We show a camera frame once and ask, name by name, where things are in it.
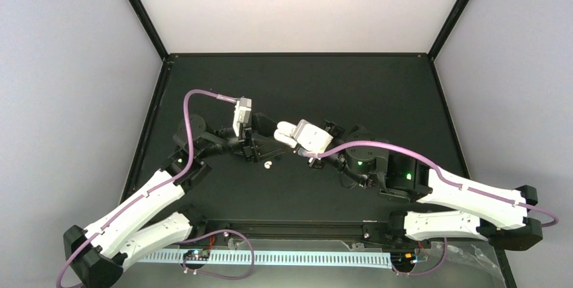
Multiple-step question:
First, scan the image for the white earbud charging case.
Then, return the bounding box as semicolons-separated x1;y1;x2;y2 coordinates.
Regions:
274;121;297;148

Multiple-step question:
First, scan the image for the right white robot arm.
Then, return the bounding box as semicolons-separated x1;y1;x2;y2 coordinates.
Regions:
293;121;543;251

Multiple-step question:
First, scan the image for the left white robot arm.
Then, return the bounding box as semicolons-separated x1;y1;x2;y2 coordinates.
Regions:
64;112;284;287

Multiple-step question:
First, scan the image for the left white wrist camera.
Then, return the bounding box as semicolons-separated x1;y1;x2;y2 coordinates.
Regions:
232;97;252;137

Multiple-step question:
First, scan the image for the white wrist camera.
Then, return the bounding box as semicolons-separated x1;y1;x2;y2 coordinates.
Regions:
293;119;332;153
232;97;252;137

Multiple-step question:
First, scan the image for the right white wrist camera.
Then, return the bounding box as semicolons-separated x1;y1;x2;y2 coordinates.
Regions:
293;119;332;153

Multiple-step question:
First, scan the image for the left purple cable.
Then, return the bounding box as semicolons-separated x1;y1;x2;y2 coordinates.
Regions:
55;89;256;288

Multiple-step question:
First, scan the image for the black front mounting rail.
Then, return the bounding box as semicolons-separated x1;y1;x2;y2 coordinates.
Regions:
100;216;500;251

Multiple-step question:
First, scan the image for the white slotted cable duct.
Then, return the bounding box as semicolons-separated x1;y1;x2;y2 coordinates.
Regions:
139;249;392;269

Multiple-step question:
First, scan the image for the left black frame post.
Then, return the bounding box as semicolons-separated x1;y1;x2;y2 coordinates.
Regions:
128;0;169;60

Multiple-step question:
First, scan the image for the black frame post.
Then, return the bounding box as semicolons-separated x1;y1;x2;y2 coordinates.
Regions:
428;0;470;61
128;0;169;60

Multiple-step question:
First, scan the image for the right black frame post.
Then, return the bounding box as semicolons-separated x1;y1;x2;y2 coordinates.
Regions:
428;0;470;61

